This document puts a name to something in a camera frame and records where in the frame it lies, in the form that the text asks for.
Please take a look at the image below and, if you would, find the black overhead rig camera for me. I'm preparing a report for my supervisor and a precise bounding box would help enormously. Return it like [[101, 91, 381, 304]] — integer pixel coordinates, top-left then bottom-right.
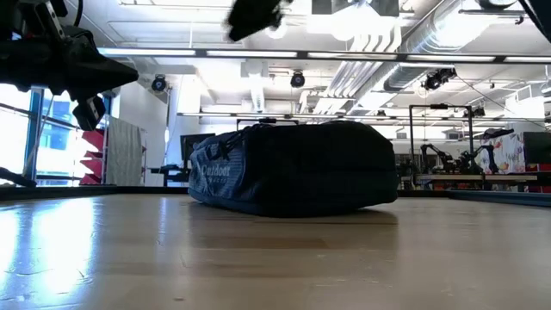
[[423, 67, 458, 91]]

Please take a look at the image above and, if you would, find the floral cloth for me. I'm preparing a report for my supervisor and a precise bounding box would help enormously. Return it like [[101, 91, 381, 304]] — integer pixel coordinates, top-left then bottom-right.
[[490, 132, 528, 175]]

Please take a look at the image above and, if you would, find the black bar with light strips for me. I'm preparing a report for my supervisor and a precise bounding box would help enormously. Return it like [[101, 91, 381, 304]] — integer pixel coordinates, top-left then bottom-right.
[[96, 46, 551, 65]]

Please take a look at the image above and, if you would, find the red shelf rack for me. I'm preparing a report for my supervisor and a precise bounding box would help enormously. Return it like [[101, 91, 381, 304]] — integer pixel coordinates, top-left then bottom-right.
[[78, 128, 107, 187]]

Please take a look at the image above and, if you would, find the wooden background table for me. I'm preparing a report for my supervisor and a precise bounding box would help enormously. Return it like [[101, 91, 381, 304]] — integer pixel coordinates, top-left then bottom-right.
[[414, 173, 540, 183]]

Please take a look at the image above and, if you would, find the navy backpack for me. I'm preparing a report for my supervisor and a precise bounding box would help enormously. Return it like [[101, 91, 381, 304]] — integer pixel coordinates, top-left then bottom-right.
[[187, 120, 399, 218]]

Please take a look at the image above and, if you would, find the large black screen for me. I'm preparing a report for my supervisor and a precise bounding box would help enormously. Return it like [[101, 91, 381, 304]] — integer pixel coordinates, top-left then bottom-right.
[[523, 131, 551, 166]]

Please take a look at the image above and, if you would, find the black background rig frame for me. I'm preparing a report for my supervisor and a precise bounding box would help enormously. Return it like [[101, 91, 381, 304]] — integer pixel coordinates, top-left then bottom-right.
[[408, 103, 476, 188], [235, 116, 300, 131]]

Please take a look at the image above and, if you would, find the grey hanging cloth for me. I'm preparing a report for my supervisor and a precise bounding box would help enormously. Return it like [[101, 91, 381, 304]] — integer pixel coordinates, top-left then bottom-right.
[[104, 115, 145, 188]]

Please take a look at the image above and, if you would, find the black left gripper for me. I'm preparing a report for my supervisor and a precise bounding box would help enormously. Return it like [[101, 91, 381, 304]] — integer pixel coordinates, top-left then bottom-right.
[[0, 25, 139, 132]]

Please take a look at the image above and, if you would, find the ribbed silver air duct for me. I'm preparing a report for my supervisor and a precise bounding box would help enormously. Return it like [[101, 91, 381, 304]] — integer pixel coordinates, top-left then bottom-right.
[[382, 63, 458, 93]]

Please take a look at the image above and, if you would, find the blue window frame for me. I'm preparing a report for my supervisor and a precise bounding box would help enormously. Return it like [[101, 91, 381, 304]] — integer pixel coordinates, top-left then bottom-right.
[[22, 87, 46, 183]]

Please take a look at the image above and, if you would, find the black computer monitor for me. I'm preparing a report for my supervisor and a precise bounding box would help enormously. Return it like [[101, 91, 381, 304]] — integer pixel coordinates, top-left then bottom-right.
[[179, 132, 217, 164]]

